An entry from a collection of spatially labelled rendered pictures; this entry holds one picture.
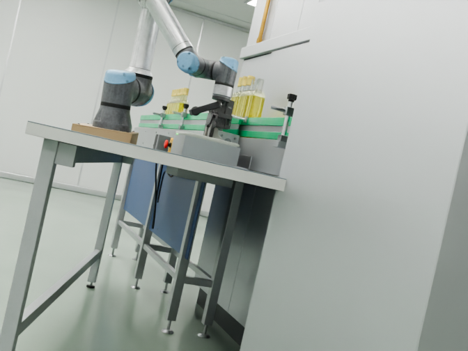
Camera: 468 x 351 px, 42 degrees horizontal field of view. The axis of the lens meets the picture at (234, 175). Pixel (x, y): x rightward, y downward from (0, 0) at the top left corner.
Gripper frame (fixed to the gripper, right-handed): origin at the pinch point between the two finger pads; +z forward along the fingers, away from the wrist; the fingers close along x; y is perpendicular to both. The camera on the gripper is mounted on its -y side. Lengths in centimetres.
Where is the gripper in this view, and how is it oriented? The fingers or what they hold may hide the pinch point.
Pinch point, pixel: (205, 146)
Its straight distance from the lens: 238.7
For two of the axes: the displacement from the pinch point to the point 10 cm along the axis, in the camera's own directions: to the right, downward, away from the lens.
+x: -3.0, -0.8, 9.5
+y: 9.3, 2.1, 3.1
